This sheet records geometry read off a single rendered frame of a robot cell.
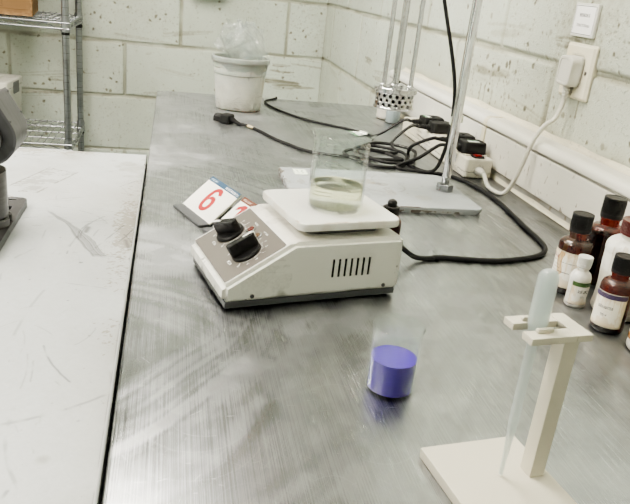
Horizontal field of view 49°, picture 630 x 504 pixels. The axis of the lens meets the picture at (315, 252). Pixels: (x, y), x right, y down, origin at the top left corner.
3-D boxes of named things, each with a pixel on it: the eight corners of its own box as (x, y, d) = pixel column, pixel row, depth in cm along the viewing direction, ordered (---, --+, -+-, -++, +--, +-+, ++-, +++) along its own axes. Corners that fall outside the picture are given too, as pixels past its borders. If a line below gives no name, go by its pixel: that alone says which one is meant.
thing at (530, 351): (496, 479, 48) (546, 274, 42) (489, 470, 49) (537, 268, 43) (511, 476, 48) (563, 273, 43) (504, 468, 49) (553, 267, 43)
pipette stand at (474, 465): (475, 536, 44) (517, 358, 39) (418, 456, 51) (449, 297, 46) (579, 517, 47) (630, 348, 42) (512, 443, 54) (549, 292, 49)
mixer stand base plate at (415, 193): (295, 208, 103) (296, 201, 102) (277, 171, 121) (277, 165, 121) (483, 215, 109) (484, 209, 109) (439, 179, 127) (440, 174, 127)
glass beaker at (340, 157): (318, 221, 72) (327, 140, 69) (296, 202, 77) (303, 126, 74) (378, 219, 75) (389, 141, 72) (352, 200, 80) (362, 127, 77)
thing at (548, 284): (526, 334, 44) (541, 269, 43) (543, 332, 45) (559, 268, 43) (532, 339, 44) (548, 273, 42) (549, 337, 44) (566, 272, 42)
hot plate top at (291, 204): (299, 233, 70) (300, 224, 69) (259, 196, 80) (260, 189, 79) (402, 227, 74) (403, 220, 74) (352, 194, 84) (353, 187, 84)
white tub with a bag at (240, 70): (197, 104, 173) (201, 13, 165) (241, 101, 183) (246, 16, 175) (233, 115, 164) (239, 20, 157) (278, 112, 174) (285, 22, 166)
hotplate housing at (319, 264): (222, 313, 69) (226, 238, 66) (189, 262, 80) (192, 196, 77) (414, 295, 78) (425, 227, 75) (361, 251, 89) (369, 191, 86)
